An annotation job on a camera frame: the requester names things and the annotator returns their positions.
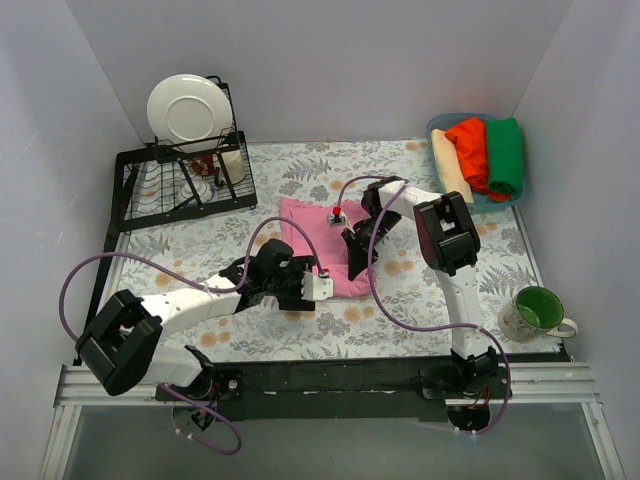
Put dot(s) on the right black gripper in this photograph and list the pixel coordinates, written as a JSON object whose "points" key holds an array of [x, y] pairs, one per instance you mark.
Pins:
{"points": [[360, 242]]}

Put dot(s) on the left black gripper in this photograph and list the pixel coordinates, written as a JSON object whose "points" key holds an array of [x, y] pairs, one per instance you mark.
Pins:
{"points": [[295, 288]]}

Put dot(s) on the pink t shirt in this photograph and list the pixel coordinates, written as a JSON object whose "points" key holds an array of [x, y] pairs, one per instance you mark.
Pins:
{"points": [[330, 246]]}

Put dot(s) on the floral green-inside mug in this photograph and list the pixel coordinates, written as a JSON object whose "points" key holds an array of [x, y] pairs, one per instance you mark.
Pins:
{"points": [[535, 312]]}

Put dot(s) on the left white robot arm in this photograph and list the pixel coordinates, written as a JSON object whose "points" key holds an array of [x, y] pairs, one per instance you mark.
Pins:
{"points": [[123, 345]]}

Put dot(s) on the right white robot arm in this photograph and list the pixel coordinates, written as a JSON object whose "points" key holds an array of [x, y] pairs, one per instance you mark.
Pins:
{"points": [[449, 245]]}

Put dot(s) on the floral patterned table mat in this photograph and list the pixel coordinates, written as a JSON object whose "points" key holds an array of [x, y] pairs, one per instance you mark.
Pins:
{"points": [[319, 174]]}

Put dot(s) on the cream ceramic cup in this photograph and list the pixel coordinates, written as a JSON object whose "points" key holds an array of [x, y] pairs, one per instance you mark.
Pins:
{"points": [[234, 165]]}

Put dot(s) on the beige rolled t shirt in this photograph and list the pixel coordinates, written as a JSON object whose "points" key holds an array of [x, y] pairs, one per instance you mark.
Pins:
{"points": [[448, 167]]}

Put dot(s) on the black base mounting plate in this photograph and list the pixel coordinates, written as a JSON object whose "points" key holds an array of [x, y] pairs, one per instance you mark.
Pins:
{"points": [[346, 389]]}

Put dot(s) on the orange rolled t shirt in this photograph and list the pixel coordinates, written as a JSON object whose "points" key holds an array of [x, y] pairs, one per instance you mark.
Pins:
{"points": [[469, 139]]}

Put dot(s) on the green rolled t shirt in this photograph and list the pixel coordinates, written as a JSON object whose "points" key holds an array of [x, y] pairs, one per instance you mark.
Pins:
{"points": [[505, 157]]}

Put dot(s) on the white round plate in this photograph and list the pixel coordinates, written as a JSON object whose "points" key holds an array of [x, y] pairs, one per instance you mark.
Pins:
{"points": [[189, 111]]}

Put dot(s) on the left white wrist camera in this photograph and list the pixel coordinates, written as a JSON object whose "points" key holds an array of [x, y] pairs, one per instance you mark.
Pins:
{"points": [[317, 287]]}

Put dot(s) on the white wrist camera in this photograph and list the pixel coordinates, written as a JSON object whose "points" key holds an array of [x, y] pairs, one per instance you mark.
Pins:
{"points": [[337, 218], [317, 287]]}

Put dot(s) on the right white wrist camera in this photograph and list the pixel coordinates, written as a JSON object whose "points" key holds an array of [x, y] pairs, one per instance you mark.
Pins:
{"points": [[337, 218]]}

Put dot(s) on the black wire dish rack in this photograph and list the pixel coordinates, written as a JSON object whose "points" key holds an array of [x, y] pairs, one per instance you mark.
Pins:
{"points": [[147, 182]]}

